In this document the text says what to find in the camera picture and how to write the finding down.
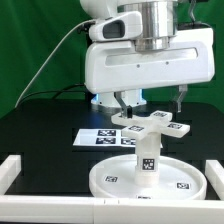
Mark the white frame right block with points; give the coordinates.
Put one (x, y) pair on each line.
(215, 174)

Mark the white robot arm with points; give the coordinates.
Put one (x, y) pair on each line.
(138, 44)

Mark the black camera on stand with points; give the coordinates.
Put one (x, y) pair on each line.
(83, 28)

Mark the white frame front bar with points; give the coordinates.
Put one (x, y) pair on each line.
(72, 210)

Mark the white round table top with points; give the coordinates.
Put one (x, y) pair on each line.
(117, 177)

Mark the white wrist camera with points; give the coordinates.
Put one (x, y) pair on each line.
(124, 26)

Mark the white cross table base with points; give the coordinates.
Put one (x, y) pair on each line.
(157, 122)

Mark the white marker sheet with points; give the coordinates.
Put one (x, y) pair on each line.
(102, 137)

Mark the white frame left block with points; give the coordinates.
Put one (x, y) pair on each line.
(9, 170)

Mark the white frame block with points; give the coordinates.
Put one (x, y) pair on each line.
(215, 174)
(9, 170)

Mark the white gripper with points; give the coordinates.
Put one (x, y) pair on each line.
(117, 66)

